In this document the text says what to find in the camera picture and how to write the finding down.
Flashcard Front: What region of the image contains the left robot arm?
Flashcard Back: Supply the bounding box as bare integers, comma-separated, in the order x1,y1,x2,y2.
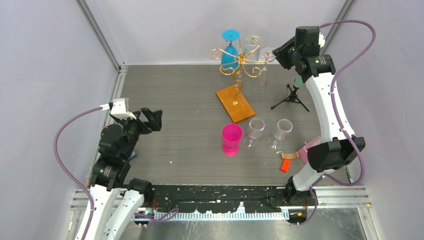
75,108,163,240

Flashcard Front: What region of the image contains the small orange block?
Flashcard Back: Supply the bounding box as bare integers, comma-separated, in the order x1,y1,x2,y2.
280,159,291,173

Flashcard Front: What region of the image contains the pink wine glass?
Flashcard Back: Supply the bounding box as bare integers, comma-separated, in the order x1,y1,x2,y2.
221,123,243,157

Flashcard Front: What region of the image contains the green microphone on tripod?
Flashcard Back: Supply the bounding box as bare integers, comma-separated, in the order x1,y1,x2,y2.
270,75,310,112

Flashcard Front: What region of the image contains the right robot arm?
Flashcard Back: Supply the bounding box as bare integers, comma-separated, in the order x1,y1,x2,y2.
272,26,366,205

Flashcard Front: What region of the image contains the gold wire glass rack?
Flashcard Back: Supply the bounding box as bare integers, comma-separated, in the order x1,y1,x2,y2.
209,36,264,124

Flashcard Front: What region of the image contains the clear flute glass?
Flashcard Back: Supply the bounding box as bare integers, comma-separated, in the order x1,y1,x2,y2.
255,46,275,93

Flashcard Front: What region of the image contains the black base bar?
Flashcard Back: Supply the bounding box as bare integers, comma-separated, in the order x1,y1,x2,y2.
143,185,289,214

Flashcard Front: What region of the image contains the clear wine glass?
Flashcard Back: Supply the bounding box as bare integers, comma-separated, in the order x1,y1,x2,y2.
243,33,261,61
243,117,265,149
268,118,293,150

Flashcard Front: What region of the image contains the blue wine glass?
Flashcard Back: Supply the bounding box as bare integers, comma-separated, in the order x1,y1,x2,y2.
221,29,240,72

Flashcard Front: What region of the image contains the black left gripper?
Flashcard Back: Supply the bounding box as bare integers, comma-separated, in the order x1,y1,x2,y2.
115,106,162,159

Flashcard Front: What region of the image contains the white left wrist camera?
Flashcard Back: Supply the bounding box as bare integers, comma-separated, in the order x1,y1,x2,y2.
110,97,136,120

